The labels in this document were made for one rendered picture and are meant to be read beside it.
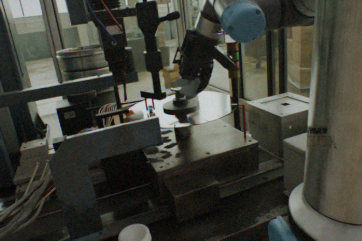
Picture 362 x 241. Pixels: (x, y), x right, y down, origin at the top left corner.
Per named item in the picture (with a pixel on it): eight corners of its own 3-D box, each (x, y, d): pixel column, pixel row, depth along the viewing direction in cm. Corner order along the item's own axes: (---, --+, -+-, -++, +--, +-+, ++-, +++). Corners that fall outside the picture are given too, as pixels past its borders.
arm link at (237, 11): (289, 3, 53) (265, -19, 61) (228, 10, 51) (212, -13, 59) (280, 41, 58) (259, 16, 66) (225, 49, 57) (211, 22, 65)
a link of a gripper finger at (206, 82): (190, 85, 82) (200, 59, 77) (195, 85, 83) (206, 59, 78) (197, 96, 79) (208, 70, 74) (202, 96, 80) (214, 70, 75)
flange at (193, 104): (178, 99, 96) (178, 92, 95) (207, 103, 89) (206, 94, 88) (154, 110, 88) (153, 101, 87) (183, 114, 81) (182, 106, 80)
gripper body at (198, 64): (171, 64, 79) (184, 23, 72) (198, 65, 83) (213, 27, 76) (181, 82, 74) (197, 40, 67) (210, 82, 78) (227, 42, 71)
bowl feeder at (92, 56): (124, 102, 176) (113, 41, 166) (136, 116, 149) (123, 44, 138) (70, 113, 166) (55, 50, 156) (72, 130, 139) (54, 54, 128)
